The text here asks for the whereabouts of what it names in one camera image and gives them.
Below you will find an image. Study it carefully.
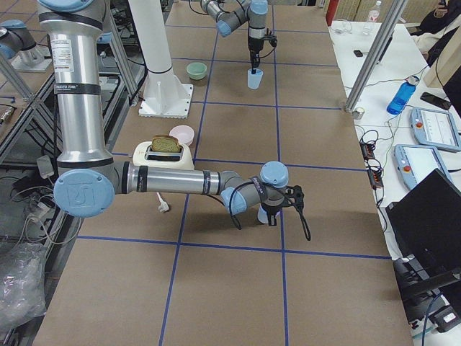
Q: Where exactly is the teach pendant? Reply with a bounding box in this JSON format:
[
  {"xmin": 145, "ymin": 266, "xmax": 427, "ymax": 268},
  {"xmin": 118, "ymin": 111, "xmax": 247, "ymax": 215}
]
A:
[
  {"xmin": 393, "ymin": 144, "xmax": 452, "ymax": 190},
  {"xmin": 410, "ymin": 108, "xmax": 460, "ymax": 152}
]

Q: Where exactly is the bread slice in toaster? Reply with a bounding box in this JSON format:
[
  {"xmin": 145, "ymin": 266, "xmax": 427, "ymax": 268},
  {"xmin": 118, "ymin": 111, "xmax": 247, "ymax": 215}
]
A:
[{"xmin": 151, "ymin": 135, "xmax": 181, "ymax": 153}]

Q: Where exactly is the black usb hub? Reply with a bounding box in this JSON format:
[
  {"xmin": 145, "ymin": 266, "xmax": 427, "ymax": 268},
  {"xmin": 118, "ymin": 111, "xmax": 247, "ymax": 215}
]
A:
[
  {"xmin": 367, "ymin": 169, "xmax": 384, "ymax": 190},
  {"xmin": 360, "ymin": 141, "xmax": 375, "ymax": 161}
]

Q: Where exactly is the white camera pillar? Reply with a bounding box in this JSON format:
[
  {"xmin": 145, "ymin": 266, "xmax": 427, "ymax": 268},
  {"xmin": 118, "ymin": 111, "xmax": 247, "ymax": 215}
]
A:
[{"xmin": 128, "ymin": 0, "xmax": 172, "ymax": 74}]

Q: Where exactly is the clear plastic bottle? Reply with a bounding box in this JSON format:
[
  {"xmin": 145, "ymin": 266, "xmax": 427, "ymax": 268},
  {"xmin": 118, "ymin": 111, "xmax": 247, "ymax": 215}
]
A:
[{"xmin": 367, "ymin": 0, "xmax": 382, "ymax": 24}]

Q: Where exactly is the seated person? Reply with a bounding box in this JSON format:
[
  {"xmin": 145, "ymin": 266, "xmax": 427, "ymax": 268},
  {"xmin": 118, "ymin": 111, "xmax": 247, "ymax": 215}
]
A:
[{"xmin": 411, "ymin": 1, "xmax": 460, "ymax": 66}]

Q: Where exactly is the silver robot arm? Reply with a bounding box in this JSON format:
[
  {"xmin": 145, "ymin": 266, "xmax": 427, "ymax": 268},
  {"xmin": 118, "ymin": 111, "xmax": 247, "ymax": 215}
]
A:
[
  {"xmin": 200, "ymin": 1, "xmax": 272, "ymax": 75},
  {"xmin": 37, "ymin": 1, "xmax": 291, "ymax": 226}
]

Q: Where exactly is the clear plastic bag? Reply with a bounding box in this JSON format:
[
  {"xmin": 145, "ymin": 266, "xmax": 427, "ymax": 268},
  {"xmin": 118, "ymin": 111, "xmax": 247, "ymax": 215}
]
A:
[{"xmin": 1, "ymin": 243, "xmax": 46, "ymax": 332}]

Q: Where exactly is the blue cup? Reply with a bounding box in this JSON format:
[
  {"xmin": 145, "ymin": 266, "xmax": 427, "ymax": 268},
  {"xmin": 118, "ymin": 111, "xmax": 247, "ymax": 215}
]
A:
[{"xmin": 247, "ymin": 68, "xmax": 264, "ymax": 89}]

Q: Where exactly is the black smartphone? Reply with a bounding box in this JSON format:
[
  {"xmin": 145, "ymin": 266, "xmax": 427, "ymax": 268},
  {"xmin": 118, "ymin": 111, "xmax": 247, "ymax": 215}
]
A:
[{"xmin": 420, "ymin": 92, "xmax": 452, "ymax": 110}]

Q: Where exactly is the pink bowl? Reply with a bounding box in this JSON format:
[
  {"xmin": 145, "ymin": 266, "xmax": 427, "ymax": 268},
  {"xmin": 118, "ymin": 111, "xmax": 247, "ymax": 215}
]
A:
[{"xmin": 169, "ymin": 125, "xmax": 195, "ymax": 146}]

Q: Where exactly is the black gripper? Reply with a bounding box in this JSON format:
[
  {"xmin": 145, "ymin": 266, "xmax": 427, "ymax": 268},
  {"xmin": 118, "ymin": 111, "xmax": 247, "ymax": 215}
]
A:
[
  {"xmin": 248, "ymin": 36, "xmax": 261, "ymax": 74},
  {"xmin": 261, "ymin": 203, "xmax": 282, "ymax": 226}
]

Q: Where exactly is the black laptop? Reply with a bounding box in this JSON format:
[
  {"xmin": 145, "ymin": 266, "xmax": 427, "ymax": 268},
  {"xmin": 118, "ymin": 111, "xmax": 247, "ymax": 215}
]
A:
[{"xmin": 385, "ymin": 167, "xmax": 461, "ymax": 267}]

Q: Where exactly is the blue water bottle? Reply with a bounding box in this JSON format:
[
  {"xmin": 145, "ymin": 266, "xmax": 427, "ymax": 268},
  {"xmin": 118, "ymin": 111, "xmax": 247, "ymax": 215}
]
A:
[{"xmin": 386, "ymin": 75, "xmax": 420, "ymax": 115}]

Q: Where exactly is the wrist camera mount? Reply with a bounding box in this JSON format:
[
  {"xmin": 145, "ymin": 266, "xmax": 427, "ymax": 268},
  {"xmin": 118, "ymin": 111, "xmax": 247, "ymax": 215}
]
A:
[
  {"xmin": 262, "ymin": 28, "xmax": 277, "ymax": 48},
  {"xmin": 282, "ymin": 185, "xmax": 304, "ymax": 211}
]

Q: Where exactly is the upper teach pendant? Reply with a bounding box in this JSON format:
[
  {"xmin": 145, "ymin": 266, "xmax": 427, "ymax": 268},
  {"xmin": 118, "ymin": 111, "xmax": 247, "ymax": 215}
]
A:
[{"xmin": 410, "ymin": 108, "xmax": 460, "ymax": 152}]

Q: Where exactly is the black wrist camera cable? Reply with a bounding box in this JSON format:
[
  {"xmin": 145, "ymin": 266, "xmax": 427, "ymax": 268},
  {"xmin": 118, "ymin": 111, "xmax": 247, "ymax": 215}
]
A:
[{"xmin": 224, "ymin": 179, "xmax": 310, "ymax": 242}]

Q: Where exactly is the upper black usb hub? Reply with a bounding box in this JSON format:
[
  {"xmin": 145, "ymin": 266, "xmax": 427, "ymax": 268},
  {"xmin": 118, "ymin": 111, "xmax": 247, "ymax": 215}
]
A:
[{"xmin": 360, "ymin": 141, "xmax": 375, "ymax": 161}]

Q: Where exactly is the cream toaster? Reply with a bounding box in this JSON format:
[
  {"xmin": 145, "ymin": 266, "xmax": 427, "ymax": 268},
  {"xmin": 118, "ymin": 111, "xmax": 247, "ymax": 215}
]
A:
[{"xmin": 133, "ymin": 141, "xmax": 194, "ymax": 170}]

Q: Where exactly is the green bowl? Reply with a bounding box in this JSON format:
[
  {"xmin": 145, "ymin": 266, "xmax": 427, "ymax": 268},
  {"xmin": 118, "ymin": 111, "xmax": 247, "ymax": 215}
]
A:
[{"xmin": 186, "ymin": 62, "xmax": 207, "ymax": 81}]

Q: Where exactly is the aluminium frame post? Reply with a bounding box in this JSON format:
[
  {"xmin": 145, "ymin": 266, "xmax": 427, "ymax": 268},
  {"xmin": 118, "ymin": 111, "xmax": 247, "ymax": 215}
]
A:
[{"xmin": 344, "ymin": 0, "xmax": 408, "ymax": 120}]

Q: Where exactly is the lower teach pendant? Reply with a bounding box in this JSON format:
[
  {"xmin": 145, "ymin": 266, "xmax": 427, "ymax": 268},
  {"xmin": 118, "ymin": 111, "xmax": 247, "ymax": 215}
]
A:
[{"xmin": 393, "ymin": 144, "xmax": 452, "ymax": 190}]

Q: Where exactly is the white toaster plug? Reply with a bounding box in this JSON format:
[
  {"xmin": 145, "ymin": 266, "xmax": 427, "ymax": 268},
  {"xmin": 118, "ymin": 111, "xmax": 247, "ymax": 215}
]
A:
[{"xmin": 156, "ymin": 192, "xmax": 170, "ymax": 213}]

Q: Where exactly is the white pillar base plate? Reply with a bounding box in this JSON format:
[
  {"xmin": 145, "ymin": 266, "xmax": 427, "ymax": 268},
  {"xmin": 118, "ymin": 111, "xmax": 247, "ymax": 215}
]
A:
[{"xmin": 139, "ymin": 70, "xmax": 194, "ymax": 119}]

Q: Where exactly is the lower black usb hub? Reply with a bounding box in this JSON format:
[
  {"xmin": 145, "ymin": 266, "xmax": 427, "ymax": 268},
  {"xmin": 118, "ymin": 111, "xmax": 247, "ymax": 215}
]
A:
[{"xmin": 367, "ymin": 169, "xmax": 384, "ymax": 190}]

